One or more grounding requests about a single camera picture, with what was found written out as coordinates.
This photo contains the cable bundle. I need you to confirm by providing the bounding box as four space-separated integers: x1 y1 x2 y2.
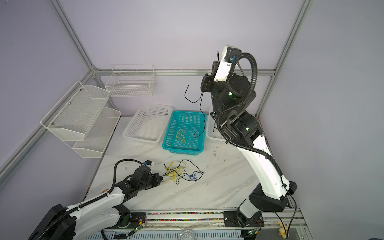
163 158 205 185

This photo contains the yellow cable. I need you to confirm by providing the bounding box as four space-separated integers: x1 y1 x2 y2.
175 128 189 144

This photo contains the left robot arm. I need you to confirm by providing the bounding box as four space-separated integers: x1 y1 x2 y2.
29 160 163 240

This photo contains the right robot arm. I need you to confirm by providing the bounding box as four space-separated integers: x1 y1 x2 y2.
201 48 298 228

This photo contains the teal plastic basket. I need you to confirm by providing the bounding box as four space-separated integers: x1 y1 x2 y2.
162 111 207 156

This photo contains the white plastic basket right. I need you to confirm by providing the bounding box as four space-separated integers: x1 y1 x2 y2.
206 106 226 144

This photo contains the white plastic basket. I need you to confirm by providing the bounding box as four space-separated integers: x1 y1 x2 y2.
206 106 226 144
123 104 173 145

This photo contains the white plastic basket left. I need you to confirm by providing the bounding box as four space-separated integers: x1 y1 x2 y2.
123 104 173 145

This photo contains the small yellow figure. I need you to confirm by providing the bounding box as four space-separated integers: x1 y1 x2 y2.
276 221 289 239

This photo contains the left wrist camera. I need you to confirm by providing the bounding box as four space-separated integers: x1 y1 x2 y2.
143 160 153 169

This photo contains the white wire wall basket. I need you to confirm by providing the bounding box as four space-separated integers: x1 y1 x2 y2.
105 65 157 97

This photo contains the white mesh wall shelf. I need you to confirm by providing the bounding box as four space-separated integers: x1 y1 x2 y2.
41 81 121 159

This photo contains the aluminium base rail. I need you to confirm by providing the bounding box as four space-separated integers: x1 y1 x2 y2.
101 206 307 240

